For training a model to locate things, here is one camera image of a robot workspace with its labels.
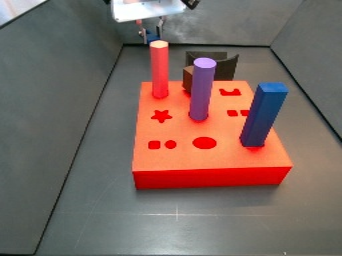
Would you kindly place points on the blue square peg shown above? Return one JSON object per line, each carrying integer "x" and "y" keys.
{"x": 268, "y": 102}

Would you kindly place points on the purple round peg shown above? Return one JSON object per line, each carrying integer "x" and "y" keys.
{"x": 203, "y": 74}

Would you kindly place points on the black curved regrasp stand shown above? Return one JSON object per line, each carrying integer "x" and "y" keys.
{"x": 226, "y": 64}

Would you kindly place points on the red hexagonal peg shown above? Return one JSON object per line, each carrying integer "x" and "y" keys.
{"x": 159, "y": 67}

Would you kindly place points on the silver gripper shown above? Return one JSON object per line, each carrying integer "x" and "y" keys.
{"x": 129, "y": 10}

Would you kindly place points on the blue square-circle object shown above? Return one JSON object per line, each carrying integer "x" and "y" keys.
{"x": 151, "y": 36}

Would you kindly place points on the red fixture block with holes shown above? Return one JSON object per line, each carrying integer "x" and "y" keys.
{"x": 181, "y": 153}

